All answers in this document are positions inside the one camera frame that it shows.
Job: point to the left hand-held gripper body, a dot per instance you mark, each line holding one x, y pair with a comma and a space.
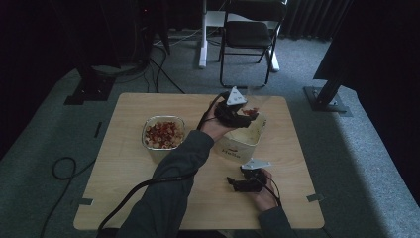
229, 112

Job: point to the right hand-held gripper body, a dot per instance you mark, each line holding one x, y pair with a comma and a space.
252, 180

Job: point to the white square bucket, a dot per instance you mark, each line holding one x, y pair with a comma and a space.
242, 142

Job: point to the glass container of food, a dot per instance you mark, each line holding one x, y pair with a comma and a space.
164, 134

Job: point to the person's right hand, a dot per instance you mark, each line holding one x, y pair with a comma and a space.
265, 195

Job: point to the person's left hand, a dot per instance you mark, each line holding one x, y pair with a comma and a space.
213, 127

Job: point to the grey tape strip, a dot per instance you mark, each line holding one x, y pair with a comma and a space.
85, 201
315, 198

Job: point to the black stand with metal base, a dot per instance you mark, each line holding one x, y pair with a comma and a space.
325, 99

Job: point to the black folding chair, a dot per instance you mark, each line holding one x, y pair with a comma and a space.
247, 33

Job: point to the dark pleated curtain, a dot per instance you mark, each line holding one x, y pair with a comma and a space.
313, 20

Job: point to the black tape strip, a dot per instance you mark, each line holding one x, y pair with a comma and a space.
98, 129

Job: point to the black stand base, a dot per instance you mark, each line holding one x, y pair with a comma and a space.
92, 91

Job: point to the white desk frame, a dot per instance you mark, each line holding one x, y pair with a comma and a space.
203, 49

